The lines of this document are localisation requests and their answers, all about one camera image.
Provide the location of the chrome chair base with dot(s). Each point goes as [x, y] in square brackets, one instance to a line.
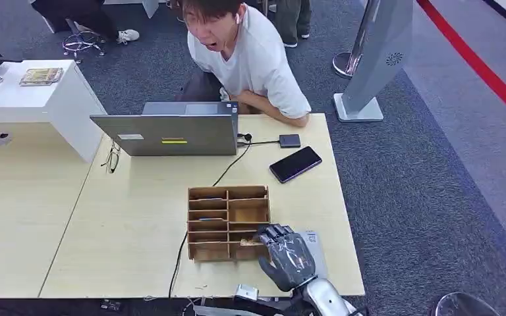
[80, 42]

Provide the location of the standing person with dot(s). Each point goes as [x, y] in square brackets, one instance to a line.
[292, 22]

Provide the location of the white labelled sheet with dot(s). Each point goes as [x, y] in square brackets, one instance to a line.
[318, 253]

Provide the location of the small dark usb hub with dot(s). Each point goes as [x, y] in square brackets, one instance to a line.
[289, 141]

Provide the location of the chrome stanchion post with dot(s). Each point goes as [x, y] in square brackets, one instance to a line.
[351, 61]

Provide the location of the red floor tape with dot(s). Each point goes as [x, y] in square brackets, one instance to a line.
[475, 61]

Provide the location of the grey kiosk stand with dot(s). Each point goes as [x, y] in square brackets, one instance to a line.
[375, 56]

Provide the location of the person with white shoes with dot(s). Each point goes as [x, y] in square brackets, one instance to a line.
[87, 15]

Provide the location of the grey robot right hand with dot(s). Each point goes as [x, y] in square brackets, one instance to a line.
[290, 261]

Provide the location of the grey laptop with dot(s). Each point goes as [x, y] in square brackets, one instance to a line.
[174, 135]

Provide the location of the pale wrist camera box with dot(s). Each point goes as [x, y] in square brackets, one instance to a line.
[246, 292]

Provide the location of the seated person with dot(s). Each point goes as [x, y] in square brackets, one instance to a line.
[257, 65]

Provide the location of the white cabinet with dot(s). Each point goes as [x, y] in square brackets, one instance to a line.
[39, 104]

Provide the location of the eyeglasses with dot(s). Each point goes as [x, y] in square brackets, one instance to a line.
[112, 159]

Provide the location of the black smartphone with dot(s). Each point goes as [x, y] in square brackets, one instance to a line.
[296, 164]

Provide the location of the small black floor object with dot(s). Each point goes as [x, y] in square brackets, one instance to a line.
[111, 305]

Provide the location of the round grey dome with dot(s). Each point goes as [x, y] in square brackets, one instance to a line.
[464, 305]

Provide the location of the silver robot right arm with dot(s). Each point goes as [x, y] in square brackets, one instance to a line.
[327, 301]

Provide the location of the stack of printed cards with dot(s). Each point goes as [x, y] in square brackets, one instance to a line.
[41, 76]

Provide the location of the wooden card box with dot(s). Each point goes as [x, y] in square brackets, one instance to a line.
[211, 226]

